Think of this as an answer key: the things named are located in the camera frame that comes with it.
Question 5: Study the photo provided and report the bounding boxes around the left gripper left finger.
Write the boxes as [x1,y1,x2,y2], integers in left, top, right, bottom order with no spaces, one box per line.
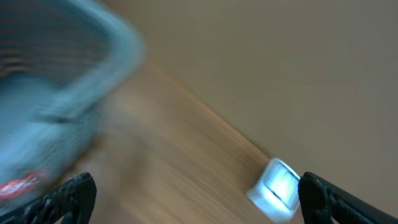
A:
[1,172,97,224]

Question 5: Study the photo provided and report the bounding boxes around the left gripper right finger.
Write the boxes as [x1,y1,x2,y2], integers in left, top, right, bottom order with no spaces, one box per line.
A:
[298,172,397,224]

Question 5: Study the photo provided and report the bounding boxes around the white barcode scanner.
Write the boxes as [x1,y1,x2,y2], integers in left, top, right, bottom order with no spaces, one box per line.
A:
[246,158,300,223]

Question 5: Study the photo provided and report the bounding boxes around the red candy bar wrapper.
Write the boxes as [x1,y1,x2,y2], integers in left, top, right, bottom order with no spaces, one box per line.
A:
[1,170,47,201]

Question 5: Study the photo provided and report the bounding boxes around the grey plastic shopping basket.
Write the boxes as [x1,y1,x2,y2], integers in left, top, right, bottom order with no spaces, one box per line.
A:
[0,0,147,215]

